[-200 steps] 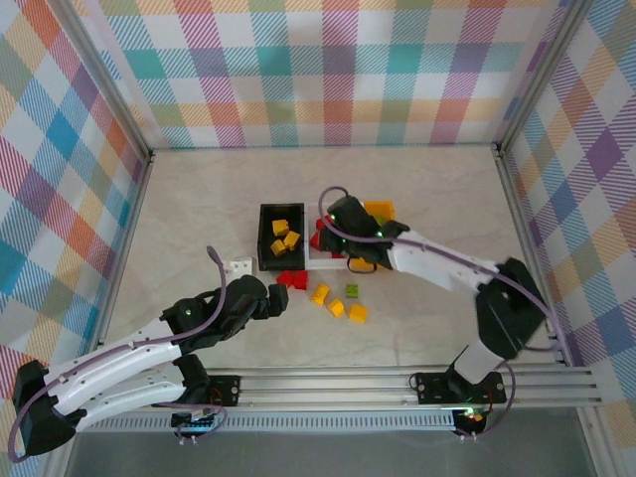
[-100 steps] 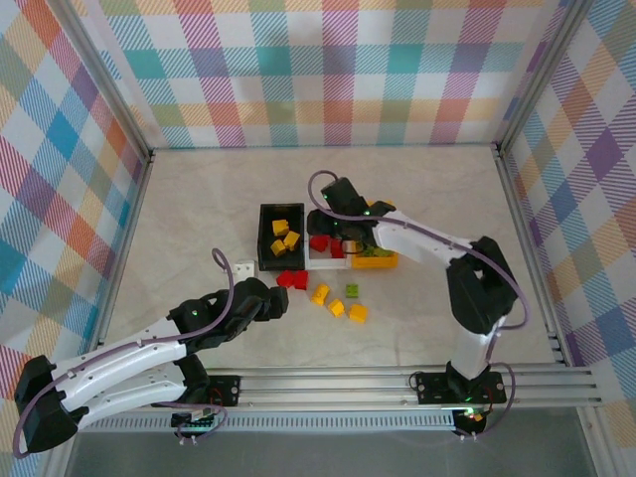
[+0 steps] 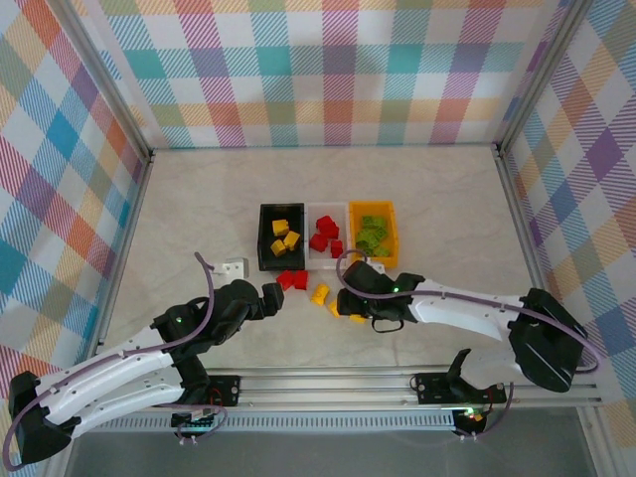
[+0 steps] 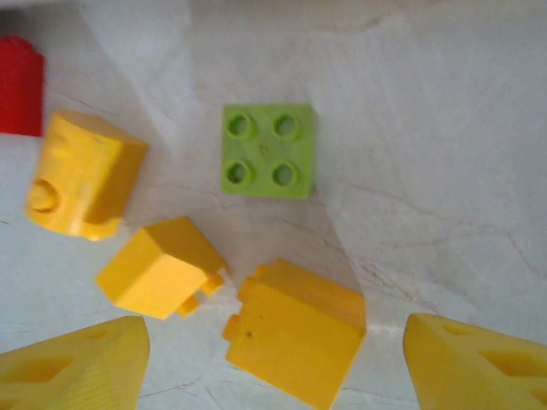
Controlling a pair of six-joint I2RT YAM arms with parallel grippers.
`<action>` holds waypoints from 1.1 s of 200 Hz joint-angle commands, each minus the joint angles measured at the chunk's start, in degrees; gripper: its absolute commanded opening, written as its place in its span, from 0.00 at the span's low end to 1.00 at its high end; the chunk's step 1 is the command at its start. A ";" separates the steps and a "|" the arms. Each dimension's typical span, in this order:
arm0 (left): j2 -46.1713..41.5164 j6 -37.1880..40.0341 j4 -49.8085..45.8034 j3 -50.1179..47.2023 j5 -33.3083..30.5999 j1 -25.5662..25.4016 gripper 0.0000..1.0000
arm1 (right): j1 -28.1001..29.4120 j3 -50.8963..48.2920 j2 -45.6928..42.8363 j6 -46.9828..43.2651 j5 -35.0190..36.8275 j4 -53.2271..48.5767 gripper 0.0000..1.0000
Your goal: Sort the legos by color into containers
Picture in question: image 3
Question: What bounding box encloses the black plastic bin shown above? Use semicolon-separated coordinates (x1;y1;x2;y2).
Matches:
256;201;307;272

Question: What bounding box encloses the yellow plastic bin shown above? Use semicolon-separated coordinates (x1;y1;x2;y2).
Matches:
347;200;401;269

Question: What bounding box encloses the clear plastic bin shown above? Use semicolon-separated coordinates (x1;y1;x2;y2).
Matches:
303;201;349;272

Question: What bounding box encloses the circuit board with green lights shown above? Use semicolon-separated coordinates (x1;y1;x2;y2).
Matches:
171;407;220;432

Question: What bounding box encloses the circuit board with orange part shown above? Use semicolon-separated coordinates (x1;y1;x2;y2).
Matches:
454;406;489;428

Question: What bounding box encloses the plaid cloth backdrop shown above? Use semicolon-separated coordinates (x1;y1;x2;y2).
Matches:
0;0;150;477
74;0;572;149
506;0;636;477

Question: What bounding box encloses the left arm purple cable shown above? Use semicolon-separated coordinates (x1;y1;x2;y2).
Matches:
2;251;220;472

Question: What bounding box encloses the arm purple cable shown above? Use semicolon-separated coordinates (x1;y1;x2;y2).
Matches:
2;251;220;472
335;249;601;374

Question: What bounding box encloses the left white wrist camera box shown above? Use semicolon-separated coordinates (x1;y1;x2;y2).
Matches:
213;256;248;278

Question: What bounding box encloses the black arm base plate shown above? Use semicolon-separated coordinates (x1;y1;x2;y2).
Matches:
414;372;508;404
186;375;242;408

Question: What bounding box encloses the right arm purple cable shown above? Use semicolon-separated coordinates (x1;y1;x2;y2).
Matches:
335;249;601;374

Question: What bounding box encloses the aluminium mounting rail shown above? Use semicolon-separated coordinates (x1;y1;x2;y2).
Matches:
74;366;603;416

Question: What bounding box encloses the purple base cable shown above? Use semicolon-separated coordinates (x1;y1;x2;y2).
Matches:
456;378;516;441
173;401;230;446

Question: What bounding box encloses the aluminium side rail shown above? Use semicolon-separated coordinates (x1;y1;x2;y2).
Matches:
42;147;156;477
491;142;605;406

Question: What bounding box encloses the grey slotted cable duct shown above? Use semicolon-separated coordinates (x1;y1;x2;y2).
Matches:
74;414;461;434

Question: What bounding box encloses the aluminium frame post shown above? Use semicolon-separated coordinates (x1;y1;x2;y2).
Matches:
494;0;597;158
49;0;155;163

